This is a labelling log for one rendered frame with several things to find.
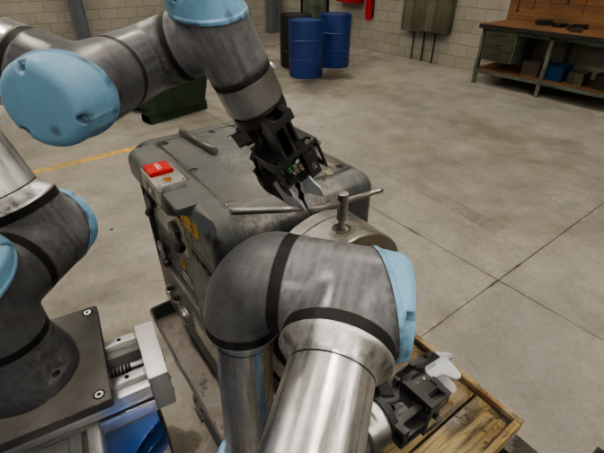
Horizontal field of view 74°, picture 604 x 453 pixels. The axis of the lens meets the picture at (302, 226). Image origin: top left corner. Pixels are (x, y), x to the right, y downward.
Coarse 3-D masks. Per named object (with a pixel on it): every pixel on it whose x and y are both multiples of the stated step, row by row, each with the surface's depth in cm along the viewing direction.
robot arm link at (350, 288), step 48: (288, 240) 43; (288, 288) 40; (336, 288) 38; (384, 288) 38; (288, 336) 38; (336, 336) 35; (384, 336) 36; (288, 384) 34; (336, 384) 33; (288, 432) 30; (336, 432) 30
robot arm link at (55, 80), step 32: (0, 32) 33; (32, 32) 34; (0, 64) 32; (32, 64) 30; (64, 64) 31; (96, 64) 34; (128, 64) 38; (0, 96) 34; (32, 96) 31; (64, 96) 31; (96, 96) 33; (128, 96) 37; (32, 128) 33; (64, 128) 32; (96, 128) 34
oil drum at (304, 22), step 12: (300, 24) 632; (312, 24) 632; (300, 36) 641; (312, 36) 641; (300, 48) 651; (312, 48) 651; (300, 60) 661; (312, 60) 661; (300, 72) 672; (312, 72) 672
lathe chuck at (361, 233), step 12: (348, 216) 89; (312, 228) 84; (324, 228) 84; (360, 228) 84; (372, 228) 86; (336, 240) 80; (348, 240) 80; (360, 240) 82; (372, 240) 84; (384, 240) 87
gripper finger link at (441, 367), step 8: (440, 352) 73; (448, 352) 75; (440, 360) 72; (448, 360) 72; (432, 368) 70; (440, 368) 71; (448, 368) 71; (456, 368) 71; (432, 376) 69; (448, 376) 69; (456, 376) 69
